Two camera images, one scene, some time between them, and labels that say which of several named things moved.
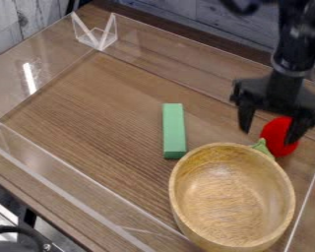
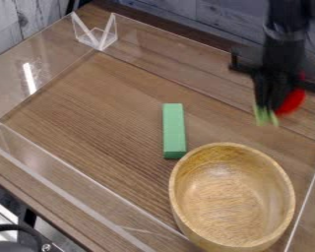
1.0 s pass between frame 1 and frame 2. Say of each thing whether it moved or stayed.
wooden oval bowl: stayed
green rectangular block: stayed
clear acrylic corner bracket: stayed
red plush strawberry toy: moved
